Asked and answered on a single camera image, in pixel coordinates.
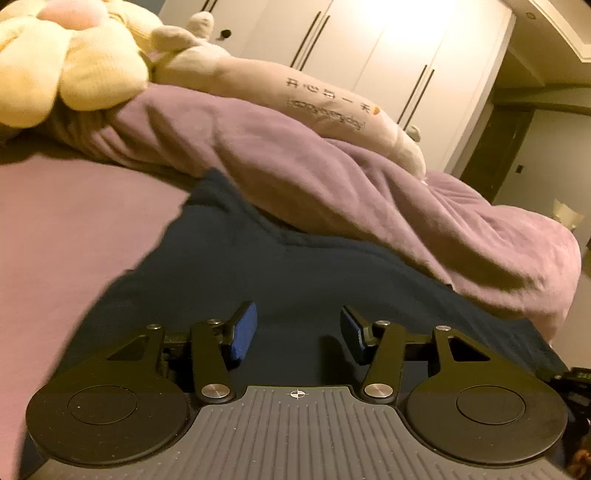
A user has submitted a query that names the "dark door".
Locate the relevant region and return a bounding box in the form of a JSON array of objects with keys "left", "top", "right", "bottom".
[{"left": 461, "top": 105, "right": 533, "bottom": 205}]

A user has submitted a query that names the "white wrapped bouquet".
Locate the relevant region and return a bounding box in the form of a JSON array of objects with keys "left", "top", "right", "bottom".
[{"left": 553, "top": 198, "right": 585, "bottom": 232}]

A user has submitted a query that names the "cream flower plush pillow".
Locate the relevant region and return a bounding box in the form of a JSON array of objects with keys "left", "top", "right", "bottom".
[{"left": 0, "top": 0, "right": 163, "bottom": 128}]

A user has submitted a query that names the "long white plush pillow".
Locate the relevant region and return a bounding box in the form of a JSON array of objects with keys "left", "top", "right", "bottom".
[{"left": 150, "top": 11, "right": 428, "bottom": 180}]

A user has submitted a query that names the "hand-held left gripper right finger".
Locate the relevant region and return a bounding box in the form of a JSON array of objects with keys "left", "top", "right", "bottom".
[{"left": 340, "top": 305, "right": 500, "bottom": 405}]

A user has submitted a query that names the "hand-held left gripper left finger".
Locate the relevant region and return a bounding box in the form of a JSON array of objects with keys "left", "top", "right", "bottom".
[{"left": 104, "top": 301, "right": 258, "bottom": 405}]

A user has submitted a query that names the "purple duvet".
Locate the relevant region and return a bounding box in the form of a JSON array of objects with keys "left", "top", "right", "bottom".
[{"left": 46, "top": 85, "right": 581, "bottom": 344}]

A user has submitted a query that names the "dark navy zip jacket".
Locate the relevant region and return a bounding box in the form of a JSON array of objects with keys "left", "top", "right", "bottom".
[{"left": 44, "top": 167, "right": 571, "bottom": 403}]

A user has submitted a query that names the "white wardrobe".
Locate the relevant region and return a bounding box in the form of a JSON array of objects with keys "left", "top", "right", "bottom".
[{"left": 157, "top": 0, "right": 516, "bottom": 175}]

